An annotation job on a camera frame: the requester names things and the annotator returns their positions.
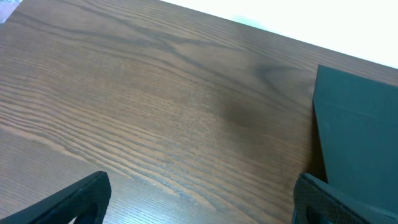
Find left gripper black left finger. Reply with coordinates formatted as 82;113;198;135
1;171;111;224

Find black gift box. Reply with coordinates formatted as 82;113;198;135
313;65;397;213

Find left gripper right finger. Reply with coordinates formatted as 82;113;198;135
292;173;397;224

